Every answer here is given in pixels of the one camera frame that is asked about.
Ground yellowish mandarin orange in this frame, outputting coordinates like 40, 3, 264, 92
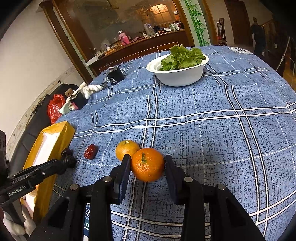
115, 140, 140, 161

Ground large orange mandarin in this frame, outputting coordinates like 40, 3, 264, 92
131, 148, 165, 182

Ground red jujube date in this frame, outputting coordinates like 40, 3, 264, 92
84, 144, 98, 160

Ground dark chestnut back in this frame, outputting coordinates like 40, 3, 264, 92
61, 148, 73, 158

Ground dark chestnut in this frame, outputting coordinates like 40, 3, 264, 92
61, 148, 73, 158
62, 155, 77, 169

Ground dark chestnut front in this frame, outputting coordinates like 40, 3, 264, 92
62, 155, 77, 169

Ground yellow cardboard tray box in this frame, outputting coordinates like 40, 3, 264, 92
24, 121, 75, 224

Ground black leather sofa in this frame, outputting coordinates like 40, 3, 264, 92
9, 84, 78, 174

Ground blue plaid tablecloth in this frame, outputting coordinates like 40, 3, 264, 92
51, 46, 295, 240

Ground red plastic bag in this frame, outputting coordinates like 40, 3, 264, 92
47, 94, 65, 125

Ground dark jar with cork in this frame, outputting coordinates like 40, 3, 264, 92
65, 88, 88, 110

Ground mint green glove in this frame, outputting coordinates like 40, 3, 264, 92
59, 97, 76, 115

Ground white glove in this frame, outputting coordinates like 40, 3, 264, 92
81, 84, 103, 99

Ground white bowl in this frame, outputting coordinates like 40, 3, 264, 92
146, 54, 209, 87

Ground black jar small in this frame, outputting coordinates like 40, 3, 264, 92
105, 66, 125, 85

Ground green lettuce leaves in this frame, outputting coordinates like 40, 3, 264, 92
159, 45, 206, 71

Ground pink bottle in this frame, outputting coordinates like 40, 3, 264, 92
118, 30, 130, 46

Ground wooden partition cabinet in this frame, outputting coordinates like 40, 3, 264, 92
39, 1, 198, 83

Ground wooden chair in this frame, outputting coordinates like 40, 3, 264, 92
217, 18, 227, 46

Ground person in background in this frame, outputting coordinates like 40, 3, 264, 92
251, 17, 266, 58

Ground white cable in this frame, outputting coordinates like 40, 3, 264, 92
275, 37, 291, 72

